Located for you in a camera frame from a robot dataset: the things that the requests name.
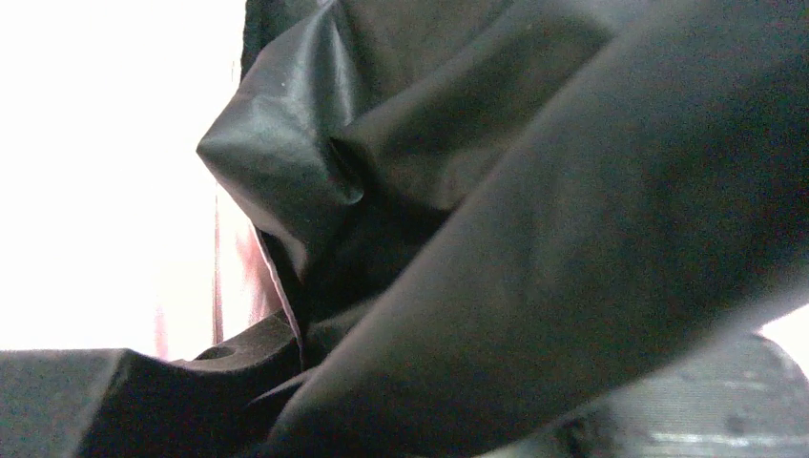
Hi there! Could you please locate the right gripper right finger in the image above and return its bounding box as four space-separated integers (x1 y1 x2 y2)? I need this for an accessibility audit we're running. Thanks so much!
491 335 808 457

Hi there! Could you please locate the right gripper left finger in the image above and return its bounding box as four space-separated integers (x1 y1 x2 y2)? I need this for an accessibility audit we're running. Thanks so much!
1 316 300 457

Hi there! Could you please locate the pink and black folding umbrella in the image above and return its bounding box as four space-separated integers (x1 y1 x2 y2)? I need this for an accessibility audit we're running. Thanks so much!
197 1 808 457

